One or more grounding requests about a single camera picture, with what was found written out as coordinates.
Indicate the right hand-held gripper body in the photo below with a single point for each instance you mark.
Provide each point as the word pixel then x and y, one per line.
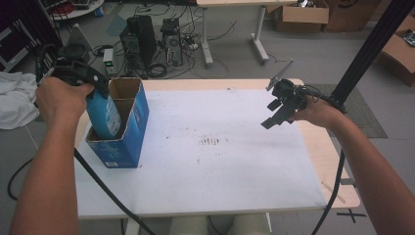
pixel 290 94

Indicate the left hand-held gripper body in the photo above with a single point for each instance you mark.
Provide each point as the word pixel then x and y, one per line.
pixel 73 70

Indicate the blue bottle with white cap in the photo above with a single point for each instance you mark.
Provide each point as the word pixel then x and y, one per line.
pixel 102 117

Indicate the blue cardboard box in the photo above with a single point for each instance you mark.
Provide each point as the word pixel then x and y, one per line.
pixel 125 150

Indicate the person's left hand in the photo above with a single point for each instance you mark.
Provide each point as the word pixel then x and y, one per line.
pixel 60 101

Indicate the person's right hand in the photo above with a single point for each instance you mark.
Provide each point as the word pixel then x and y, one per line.
pixel 318 114

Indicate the white device with green light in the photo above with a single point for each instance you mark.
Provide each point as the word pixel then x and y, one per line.
pixel 108 60

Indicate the large black computer tower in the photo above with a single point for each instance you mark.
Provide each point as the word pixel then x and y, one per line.
pixel 140 42

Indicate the round white table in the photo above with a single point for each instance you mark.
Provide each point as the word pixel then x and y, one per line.
pixel 78 9

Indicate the white cloth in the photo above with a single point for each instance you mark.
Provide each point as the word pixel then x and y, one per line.
pixel 16 98

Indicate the grey floor mat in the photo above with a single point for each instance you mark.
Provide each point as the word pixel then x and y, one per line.
pixel 365 117

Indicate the open brown cardboard box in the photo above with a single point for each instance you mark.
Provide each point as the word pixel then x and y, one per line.
pixel 303 16

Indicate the small black computer tower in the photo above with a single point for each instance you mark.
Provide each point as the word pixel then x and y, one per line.
pixel 172 42

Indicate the white-legged desk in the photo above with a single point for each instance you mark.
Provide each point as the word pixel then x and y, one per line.
pixel 206 32

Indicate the tall brown cardboard box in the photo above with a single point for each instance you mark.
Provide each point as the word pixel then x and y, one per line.
pixel 352 14

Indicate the brown cardboard box with flap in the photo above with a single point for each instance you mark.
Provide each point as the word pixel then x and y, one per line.
pixel 399 55

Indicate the black metal post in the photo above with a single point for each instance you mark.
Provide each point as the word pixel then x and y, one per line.
pixel 368 49

